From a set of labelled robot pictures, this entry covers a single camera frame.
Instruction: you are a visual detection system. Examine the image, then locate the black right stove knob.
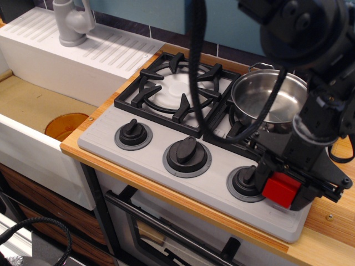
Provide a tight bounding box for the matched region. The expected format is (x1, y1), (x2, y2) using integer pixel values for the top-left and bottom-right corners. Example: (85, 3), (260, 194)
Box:
(226, 165), (265, 203)

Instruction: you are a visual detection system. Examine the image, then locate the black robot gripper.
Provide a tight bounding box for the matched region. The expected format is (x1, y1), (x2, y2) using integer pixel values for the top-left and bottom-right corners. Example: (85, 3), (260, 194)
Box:
(251, 90), (352, 211)

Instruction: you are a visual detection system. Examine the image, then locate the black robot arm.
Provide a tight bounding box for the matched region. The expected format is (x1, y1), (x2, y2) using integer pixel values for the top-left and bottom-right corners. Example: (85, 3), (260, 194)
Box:
(238, 1), (354, 211)

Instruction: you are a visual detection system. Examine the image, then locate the orange plastic plate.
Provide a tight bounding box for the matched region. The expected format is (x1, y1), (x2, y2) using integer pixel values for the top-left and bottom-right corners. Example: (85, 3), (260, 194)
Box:
(44, 112), (89, 141)

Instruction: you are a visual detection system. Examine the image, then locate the grey toy stove top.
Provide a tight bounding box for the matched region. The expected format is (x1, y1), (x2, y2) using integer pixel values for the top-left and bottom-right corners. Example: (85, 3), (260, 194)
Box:
(78, 53), (309, 242)

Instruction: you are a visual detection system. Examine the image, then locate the black left burner grate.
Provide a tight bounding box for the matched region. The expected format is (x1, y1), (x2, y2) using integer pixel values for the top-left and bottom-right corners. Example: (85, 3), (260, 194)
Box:
(114, 52), (240, 138)

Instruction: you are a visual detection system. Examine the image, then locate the black braided foreground cable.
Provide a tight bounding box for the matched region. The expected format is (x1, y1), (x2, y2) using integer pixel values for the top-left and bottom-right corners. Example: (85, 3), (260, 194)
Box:
(0, 217), (74, 265)

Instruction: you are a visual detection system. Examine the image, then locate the white toy sink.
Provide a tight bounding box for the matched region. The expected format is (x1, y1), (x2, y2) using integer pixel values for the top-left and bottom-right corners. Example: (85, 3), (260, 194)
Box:
(1, 7), (163, 210)

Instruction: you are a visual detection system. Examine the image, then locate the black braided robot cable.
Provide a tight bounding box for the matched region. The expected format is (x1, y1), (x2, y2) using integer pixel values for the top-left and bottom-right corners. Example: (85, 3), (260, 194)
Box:
(187, 0), (288, 144)

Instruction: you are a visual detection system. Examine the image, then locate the red cube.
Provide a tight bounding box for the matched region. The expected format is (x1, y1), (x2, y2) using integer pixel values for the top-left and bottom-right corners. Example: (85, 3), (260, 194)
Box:
(262, 178), (301, 208)

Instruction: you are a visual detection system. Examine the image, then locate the black left stove knob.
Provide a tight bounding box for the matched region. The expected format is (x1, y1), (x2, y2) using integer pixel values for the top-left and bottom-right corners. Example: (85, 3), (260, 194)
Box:
(114, 119), (153, 151)

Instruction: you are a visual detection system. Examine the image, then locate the wooden drawer cabinet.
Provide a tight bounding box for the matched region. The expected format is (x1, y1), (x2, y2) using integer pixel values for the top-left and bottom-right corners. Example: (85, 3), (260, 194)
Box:
(1, 165), (115, 265)

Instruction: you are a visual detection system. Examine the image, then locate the stainless steel pan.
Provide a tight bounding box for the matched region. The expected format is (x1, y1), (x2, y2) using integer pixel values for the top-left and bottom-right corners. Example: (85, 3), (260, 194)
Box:
(231, 63), (307, 134)

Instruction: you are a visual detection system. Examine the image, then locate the black right burner grate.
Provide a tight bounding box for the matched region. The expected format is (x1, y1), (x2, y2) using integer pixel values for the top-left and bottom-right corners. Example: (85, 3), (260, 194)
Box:
(202, 98), (261, 161)

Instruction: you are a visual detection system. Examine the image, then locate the black stove knob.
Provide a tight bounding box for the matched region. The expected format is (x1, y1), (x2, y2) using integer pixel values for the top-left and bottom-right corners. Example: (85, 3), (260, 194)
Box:
(226, 165), (265, 203)
(163, 136), (212, 178)
(114, 119), (153, 151)

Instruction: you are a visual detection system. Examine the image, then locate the black middle stove knob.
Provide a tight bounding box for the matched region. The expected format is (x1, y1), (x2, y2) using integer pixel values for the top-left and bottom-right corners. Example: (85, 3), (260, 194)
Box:
(163, 136), (212, 178)

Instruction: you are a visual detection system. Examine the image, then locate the grey toy faucet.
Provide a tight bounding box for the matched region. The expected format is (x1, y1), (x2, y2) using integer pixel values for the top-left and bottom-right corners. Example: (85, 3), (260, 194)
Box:
(53, 0), (95, 47)

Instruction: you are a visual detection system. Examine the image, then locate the black burner grate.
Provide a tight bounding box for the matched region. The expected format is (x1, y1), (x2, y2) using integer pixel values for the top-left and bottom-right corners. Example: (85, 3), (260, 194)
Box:
(202, 98), (261, 161)
(114, 52), (240, 138)

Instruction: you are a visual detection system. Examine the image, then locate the oven door with handle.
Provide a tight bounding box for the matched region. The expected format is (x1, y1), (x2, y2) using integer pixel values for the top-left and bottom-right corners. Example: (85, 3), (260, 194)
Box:
(104, 185), (286, 265)

